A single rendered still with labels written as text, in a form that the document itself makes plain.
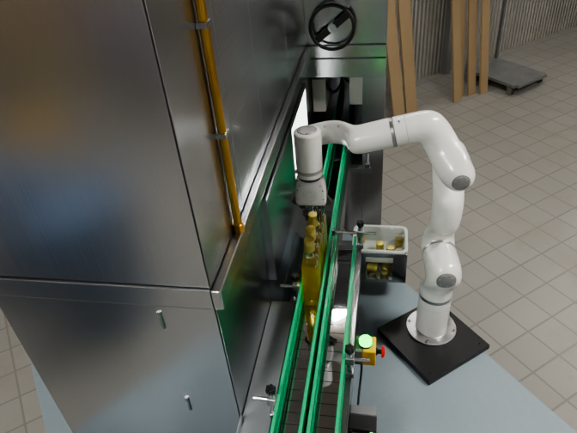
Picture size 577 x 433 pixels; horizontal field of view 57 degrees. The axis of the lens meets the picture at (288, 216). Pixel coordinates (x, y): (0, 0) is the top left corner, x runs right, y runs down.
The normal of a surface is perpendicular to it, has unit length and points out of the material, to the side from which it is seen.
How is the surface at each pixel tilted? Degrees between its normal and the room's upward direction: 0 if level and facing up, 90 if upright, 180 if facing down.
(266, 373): 0
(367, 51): 90
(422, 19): 90
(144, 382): 90
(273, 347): 0
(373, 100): 90
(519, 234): 0
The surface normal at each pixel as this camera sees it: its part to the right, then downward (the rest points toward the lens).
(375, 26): -0.16, 0.60
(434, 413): -0.08, -0.80
